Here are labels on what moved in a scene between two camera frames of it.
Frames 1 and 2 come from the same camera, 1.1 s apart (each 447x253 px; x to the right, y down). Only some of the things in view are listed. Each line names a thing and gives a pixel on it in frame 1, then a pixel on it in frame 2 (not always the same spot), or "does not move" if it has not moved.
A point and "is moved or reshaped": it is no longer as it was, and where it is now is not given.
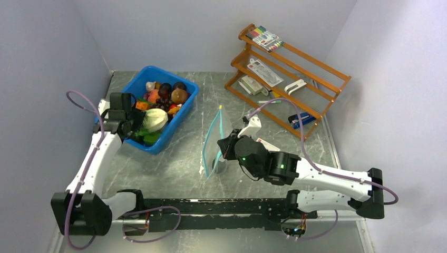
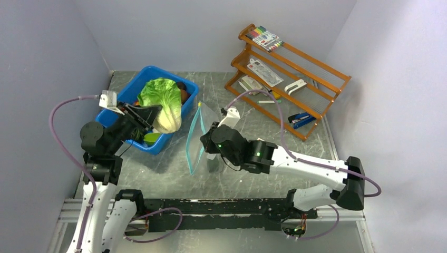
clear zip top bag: x=214 y=162 is moved or reshaped
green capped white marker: x=265 y=101 does not move
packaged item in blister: x=258 y=67 does not move
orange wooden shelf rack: x=290 y=87 does not move
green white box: x=252 y=85 does not move
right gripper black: x=226 y=145 → x=206 y=139
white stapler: x=294 y=86 does not move
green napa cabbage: x=154 y=120 is moved or reshaped
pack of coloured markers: x=264 y=39 does not move
